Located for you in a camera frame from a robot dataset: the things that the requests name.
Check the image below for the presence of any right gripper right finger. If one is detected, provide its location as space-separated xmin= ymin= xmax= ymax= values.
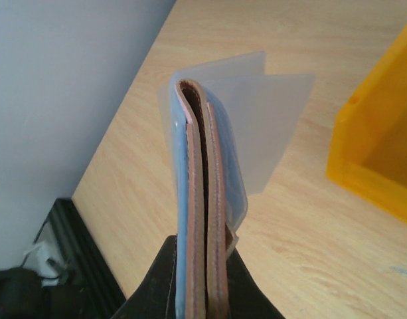
xmin=226 ymin=249 xmax=285 ymax=319

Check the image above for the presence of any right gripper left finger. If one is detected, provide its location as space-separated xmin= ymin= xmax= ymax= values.
xmin=112 ymin=235 xmax=177 ymax=319

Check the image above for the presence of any yellow bin with beige cards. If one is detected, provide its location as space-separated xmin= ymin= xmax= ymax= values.
xmin=326 ymin=24 xmax=407 ymax=222

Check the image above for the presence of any left black frame post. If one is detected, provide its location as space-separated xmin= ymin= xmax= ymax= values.
xmin=46 ymin=198 xmax=125 ymax=318

